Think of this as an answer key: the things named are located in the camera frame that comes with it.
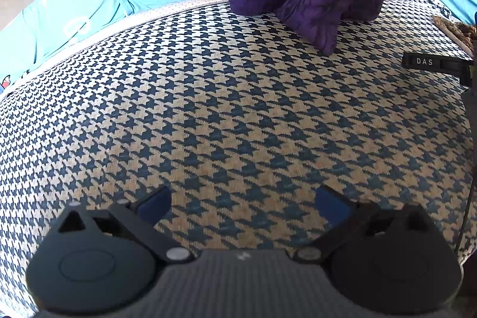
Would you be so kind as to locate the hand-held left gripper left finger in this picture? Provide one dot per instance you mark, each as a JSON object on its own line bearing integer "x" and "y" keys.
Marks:
{"x": 154, "y": 204}

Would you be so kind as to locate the brown patterned scarf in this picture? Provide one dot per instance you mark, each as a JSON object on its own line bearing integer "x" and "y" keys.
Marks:
{"x": 462, "y": 33}

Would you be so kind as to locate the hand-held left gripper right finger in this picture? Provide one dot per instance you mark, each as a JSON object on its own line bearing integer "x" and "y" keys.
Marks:
{"x": 331, "y": 208}

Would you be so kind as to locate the houndstooth sofa seat cover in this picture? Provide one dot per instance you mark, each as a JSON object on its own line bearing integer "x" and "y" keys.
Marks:
{"x": 223, "y": 98}

